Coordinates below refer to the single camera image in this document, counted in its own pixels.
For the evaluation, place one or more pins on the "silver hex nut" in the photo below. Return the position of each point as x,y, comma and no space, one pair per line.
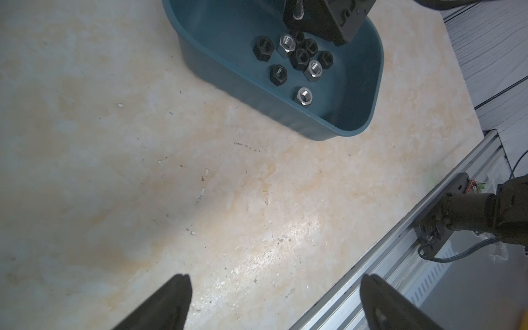
298,11
287,45
313,71
304,97

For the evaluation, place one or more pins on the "black hex nut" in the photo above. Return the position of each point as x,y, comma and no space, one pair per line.
298,36
300,59
278,75
263,48
326,59
310,46

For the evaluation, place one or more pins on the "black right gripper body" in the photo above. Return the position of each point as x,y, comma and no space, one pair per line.
337,21

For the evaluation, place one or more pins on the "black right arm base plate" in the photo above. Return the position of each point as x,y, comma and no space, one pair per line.
430,225

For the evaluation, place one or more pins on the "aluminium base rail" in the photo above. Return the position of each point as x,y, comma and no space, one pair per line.
340,307

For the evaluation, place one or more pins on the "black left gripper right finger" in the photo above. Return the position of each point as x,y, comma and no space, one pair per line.
386,308

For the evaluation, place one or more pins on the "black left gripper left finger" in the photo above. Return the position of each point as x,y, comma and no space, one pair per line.
167,308

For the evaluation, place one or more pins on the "teal plastic storage box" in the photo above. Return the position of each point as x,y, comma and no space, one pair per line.
217,40

